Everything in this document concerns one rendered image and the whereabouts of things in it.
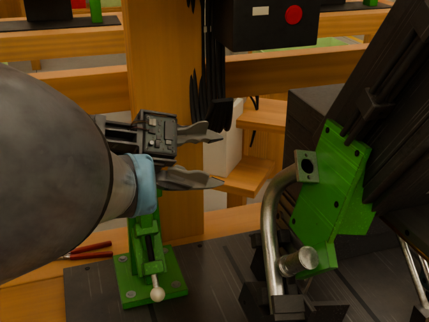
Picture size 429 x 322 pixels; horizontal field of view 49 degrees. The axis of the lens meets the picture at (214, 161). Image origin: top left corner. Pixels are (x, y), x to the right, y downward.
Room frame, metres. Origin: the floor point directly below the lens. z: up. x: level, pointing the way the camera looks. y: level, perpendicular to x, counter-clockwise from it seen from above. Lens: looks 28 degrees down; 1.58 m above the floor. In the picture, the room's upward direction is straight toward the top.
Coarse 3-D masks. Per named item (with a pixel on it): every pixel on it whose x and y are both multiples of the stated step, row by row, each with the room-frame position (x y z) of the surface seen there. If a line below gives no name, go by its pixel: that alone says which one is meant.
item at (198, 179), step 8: (168, 168) 0.60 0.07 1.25; (176, 168) 0.59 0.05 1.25; (184, 168) 0.62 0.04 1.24; (168, 176) 0.60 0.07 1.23; (176, 176) 0.60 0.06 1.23; (184, 176) 0.60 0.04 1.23; (192, 176) 0.60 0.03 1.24; (200, 176) 0.59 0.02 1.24; (208, 176) 0.59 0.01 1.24; (192, 184) 0.60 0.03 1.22; (200, 184) 0.61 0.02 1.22; (208, 184) 0.61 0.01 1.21; (216, 184) 0.62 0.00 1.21
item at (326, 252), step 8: (320, 248) 0.60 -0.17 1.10; (328, 248) 0.60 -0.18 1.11; (320, 256) 0.60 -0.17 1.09; (328, 256) 0.58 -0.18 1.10; (320, 264) 0.59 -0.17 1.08; (328, 264) 0.58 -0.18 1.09; (336, 264) 0.58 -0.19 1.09; (304, 272) 0.61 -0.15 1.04; (312, 272) 0.60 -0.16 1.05; (320, 272) 0.59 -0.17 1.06
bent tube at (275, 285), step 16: (304, 160) 0.71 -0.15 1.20; (288, 176) 0.70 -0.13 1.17; (304, 176) 0.67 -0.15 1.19; (272, 192) 0.73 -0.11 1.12; (272, 208) 0.73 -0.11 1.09; (272, 224) 0.72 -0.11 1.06; (272, 240) 0.69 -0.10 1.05; (272, 256) 0.67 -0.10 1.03; (272, 272) 0.65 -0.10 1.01; (272, 288) 0.63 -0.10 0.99
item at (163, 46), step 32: (128, 0) 0.89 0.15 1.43; (160, 0) 0.91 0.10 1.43; (128, 32) 0.90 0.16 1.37; (160, 32) 0.90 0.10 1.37; (192, 32) 0.92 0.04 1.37; (128, 64) 0.94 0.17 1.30; (160, 64) 0.90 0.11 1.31; (192, 64) 0.92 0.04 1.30; (160, 96) 0.90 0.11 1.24; (192, 160) 0.92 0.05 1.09; (192, 192) 0.92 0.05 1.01; (192, 224) 0.92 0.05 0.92
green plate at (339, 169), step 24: (336, 144) 0.67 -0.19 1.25; (360, 144) 0.63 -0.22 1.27; (336, 168) 0.65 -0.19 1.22; (360, 168) 0.61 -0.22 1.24; (312, 192) 0.68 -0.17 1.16; (336, 192) 0.63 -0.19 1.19; (360, 192) 0.63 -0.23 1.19; (312, 216) 0.66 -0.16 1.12; (336, 216) 0.61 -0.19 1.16; (360, 216) 0.63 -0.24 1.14; (312, 240) 0.63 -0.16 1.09
